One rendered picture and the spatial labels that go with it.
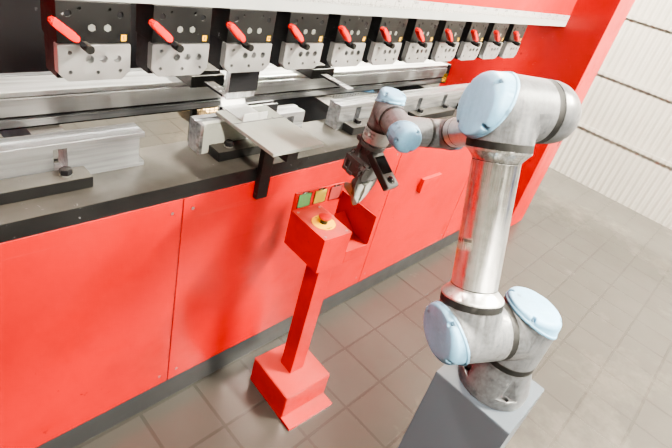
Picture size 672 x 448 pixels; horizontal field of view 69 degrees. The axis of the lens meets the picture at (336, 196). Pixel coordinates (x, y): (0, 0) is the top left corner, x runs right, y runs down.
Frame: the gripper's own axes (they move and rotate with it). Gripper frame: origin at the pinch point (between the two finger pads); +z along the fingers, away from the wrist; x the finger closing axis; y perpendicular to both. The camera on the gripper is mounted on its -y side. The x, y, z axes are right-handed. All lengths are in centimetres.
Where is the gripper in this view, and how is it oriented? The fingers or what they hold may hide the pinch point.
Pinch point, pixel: (356, 202)
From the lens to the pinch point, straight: 145.0
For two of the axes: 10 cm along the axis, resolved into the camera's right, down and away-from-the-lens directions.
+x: -7.3, 1.8, -6.5
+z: -2.9, 7.9, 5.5
